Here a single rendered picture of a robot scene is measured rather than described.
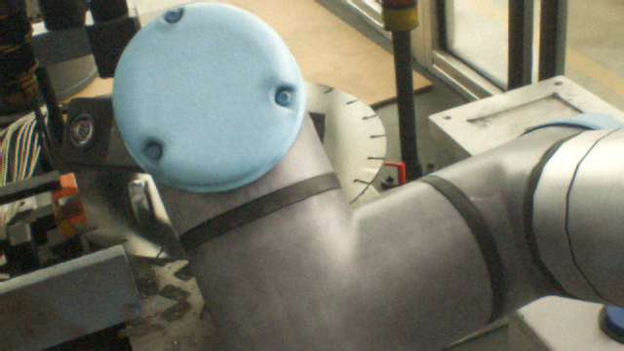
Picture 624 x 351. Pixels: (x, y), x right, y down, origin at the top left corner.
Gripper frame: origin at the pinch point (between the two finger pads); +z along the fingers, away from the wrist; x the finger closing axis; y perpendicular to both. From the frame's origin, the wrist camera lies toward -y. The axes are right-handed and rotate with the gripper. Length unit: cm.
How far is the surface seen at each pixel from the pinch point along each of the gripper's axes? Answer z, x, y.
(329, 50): 78, 32, 7
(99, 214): 9.8, -4.5, -12.0
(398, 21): 27.6, 23.3, 14.6
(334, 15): 92, 43, 7
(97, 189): 13.2, -2.1, -13.6
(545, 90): 26.5, 17.3, 32.5
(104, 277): -3.1, -9.4, -7.7
